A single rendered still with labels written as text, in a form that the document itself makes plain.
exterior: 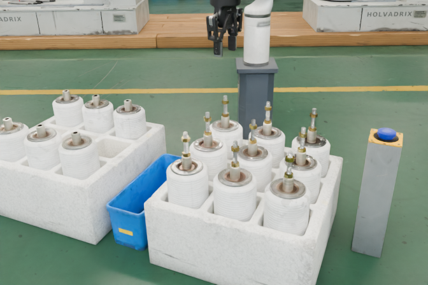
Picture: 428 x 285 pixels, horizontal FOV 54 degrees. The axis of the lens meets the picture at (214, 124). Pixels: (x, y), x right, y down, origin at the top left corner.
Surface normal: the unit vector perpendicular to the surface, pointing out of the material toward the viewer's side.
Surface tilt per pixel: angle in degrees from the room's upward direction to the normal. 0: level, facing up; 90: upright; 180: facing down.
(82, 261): 0
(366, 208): 90
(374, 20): 90
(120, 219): 92
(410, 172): 0
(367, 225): 90
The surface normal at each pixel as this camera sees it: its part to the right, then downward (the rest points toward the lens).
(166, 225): -0.40, 0.40
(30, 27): -0.01, 0.42
